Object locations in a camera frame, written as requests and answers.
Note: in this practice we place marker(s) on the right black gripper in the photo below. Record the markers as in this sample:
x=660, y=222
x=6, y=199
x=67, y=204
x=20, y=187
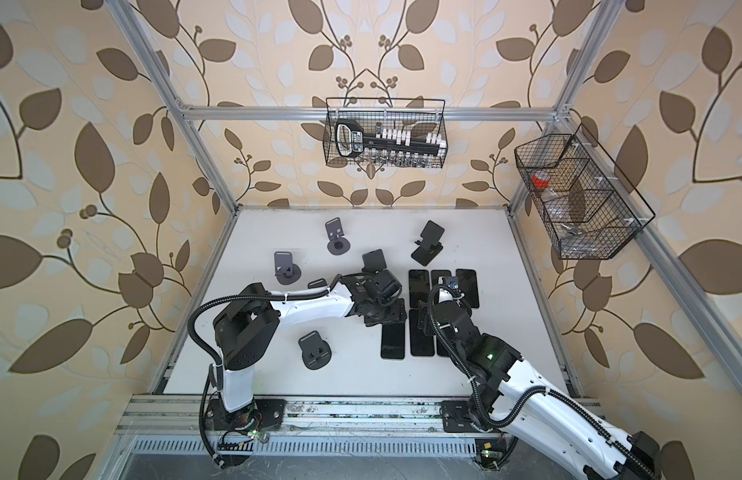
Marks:
x=426, y=319

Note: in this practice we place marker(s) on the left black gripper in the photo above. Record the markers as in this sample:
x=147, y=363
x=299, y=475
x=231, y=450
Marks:
x=399, y=313

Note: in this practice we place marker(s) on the black square stand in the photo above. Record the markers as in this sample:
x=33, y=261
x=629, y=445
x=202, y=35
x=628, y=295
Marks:
x=429, y=245
x=374, y=262

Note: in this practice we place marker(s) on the black phone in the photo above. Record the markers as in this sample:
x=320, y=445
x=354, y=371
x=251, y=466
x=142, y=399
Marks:
x=420, y=344
x=393, y=341
x=468, y=285
x=441, y=349

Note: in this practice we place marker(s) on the black phone stand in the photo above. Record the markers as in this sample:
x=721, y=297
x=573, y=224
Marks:
x=439, y=276
x=419, y=287

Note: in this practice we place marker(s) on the grey round stand front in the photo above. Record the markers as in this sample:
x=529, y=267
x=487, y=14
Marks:
x=315, y=351

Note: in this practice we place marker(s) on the grey round stand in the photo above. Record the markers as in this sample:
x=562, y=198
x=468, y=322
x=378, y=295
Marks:
x=319, y=283
x=338, y=244
x=287, y=272
x=315, y=351

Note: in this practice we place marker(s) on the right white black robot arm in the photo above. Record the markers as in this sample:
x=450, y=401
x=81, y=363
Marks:
x=509, y=395

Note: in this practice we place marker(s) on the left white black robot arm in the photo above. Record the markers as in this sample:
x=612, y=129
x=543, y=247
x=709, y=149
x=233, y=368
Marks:
x=236, y=330

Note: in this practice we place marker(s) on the grey round stand middle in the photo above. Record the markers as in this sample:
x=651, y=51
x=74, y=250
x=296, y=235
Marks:
x=319, y=283

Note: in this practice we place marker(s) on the grey round stand far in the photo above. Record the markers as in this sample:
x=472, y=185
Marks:
x=338, y=244

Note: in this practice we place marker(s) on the grey round stand left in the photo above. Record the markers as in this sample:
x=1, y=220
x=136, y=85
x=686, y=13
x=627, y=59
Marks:
x=287, y=272

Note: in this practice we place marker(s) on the black tool with vials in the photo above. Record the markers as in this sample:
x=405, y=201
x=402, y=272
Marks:
x=352, y=141

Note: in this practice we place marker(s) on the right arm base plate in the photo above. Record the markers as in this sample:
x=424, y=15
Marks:
x=456, y=418

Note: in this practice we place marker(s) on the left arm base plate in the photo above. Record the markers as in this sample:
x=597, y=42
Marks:
x=261, y=413

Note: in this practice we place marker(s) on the black wire basket back wall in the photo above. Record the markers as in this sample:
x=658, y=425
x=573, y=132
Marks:
x=419, y=114

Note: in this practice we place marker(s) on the black wire basket wall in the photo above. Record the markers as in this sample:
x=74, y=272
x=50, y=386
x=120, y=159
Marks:
x=419, y=114
x=592, y=207

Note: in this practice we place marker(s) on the black wire basket right wall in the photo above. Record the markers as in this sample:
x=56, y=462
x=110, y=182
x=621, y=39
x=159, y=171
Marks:
x=592, y=207

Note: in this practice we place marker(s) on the aluminium rail front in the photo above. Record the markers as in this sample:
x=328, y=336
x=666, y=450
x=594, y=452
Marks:
x=176, y=414

